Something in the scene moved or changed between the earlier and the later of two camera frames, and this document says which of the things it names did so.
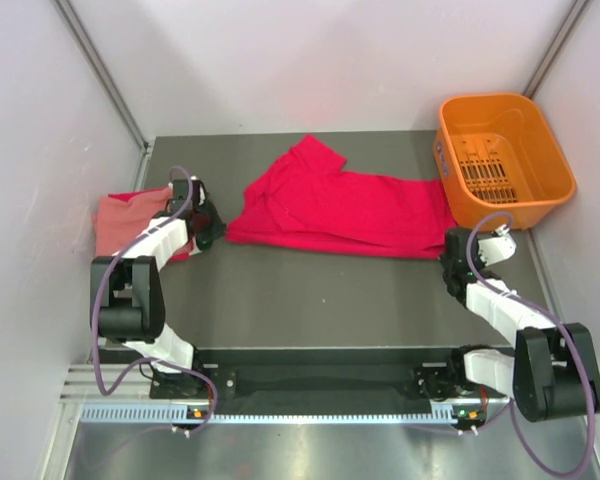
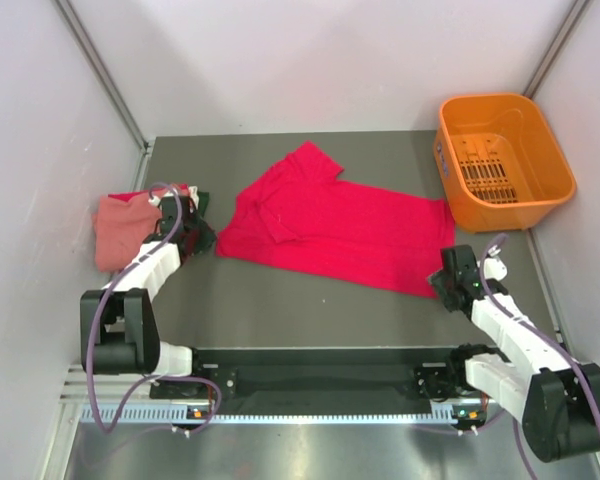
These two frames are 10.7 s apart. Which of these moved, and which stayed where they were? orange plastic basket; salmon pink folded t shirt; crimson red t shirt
Moved: crimson red t shirt
Stayed: orange plastic basket; salmon pink folded t shirt
